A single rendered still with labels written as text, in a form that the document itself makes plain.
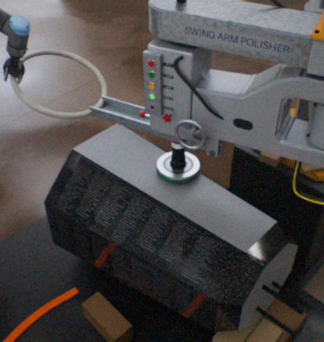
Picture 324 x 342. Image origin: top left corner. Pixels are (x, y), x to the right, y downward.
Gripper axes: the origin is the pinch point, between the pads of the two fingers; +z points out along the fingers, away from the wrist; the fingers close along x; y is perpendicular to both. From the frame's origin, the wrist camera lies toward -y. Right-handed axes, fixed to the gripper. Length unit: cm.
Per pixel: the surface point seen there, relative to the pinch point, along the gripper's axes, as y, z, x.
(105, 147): 15, 19, 53
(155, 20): 27, -71, 50
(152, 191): 51, 4, 74
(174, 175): 45, -4, 83
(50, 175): -43, 126, 35
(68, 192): 36, 36, 38
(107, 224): 58, 26, 58
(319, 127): 63, -69, 115
